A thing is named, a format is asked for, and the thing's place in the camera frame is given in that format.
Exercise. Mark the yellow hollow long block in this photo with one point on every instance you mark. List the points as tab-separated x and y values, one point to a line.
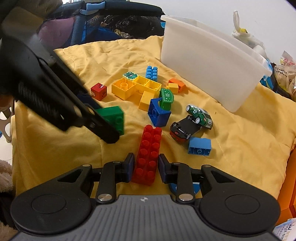
149	84

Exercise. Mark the white plastic bag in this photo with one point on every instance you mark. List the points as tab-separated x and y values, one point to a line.
245	34

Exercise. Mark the light blue plain block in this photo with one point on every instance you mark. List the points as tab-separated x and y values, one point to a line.
199	146

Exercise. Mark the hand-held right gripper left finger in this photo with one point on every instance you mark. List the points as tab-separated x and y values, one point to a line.
130	166

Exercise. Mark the frog picture block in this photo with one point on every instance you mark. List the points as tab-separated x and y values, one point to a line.
130	75

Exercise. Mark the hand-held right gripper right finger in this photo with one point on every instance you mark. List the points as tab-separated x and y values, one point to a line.
162	169

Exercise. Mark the red black toy car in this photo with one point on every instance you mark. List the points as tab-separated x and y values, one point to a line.
185	128

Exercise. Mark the green dotted rounded block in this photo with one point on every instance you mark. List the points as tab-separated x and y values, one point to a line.
167	98

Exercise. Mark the yellow blanket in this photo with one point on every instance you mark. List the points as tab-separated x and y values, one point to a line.
242	143

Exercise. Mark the small yellow block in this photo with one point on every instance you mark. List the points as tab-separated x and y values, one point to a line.
173	88

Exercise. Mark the yellow solid block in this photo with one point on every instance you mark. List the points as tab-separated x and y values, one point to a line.
146	101

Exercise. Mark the dark mesh playpen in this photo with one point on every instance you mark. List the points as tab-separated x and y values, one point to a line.
104	23

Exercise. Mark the white plastic stool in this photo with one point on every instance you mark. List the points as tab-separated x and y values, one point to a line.
7	120

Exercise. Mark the wet wipes pack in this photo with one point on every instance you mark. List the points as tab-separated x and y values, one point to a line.
285	230

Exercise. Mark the white plastic storage bin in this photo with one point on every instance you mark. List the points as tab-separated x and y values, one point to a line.
208	62

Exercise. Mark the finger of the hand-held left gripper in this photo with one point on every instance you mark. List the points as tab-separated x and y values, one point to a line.
75	85
101	127

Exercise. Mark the light blue studded block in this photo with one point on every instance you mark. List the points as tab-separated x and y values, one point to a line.
152	73

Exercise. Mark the red cube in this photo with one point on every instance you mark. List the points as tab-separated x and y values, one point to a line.
99	91

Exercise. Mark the big yellow hollow block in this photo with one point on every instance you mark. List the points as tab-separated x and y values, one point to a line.
123	89

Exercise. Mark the red long studded block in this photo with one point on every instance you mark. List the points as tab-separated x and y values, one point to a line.
148	148

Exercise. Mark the snack bag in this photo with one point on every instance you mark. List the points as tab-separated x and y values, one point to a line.
284	74

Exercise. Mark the blue round airplane disc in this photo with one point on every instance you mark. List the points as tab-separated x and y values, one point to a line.
173	188

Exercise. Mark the orange box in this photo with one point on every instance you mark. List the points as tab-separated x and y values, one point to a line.
289	180

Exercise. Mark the orange hollow block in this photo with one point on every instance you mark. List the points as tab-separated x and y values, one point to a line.
179	83

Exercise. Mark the green white toy car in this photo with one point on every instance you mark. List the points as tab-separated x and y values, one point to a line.
200	117

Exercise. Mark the dark blue block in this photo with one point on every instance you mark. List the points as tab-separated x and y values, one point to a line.
159	115

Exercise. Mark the brown plush toy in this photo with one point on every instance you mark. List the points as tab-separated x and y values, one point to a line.
4	176

